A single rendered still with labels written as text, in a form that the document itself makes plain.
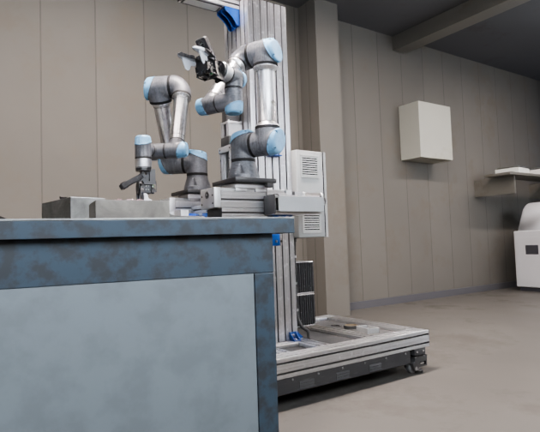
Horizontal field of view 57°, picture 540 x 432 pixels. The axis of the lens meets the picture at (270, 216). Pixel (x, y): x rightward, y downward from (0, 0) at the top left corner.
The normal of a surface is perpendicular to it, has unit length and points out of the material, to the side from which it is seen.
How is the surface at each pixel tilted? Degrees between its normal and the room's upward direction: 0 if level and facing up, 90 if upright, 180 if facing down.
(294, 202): 90
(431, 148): 90
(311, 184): 90
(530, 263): 90
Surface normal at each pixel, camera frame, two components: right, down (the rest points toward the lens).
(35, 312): 0.44, -0.07
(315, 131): -0.83, 0.00
